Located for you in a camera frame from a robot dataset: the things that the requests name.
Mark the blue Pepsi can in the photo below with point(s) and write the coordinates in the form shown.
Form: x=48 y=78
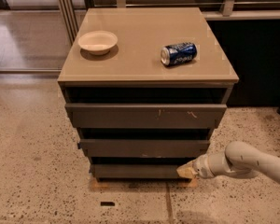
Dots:
x=178 y=53

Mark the grey drawer cabinet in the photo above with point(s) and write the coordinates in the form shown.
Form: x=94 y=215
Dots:
x=132 y=72

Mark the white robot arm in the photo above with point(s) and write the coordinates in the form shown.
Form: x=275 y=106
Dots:
x=237 y=160

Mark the grey top drawer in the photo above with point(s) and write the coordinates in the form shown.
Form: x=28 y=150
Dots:
x=133 y=116

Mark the white paper bowl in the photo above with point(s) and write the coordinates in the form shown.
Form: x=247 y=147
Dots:
x=98 y=42

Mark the grey bottom drawer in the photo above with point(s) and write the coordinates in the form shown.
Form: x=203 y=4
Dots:
x=134 y=171

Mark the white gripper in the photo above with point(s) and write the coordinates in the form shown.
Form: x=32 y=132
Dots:
x=202 y=166

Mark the grey drawer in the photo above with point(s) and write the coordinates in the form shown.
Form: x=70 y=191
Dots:
x=144 y=148
x=133 y=116
x=134 y=171

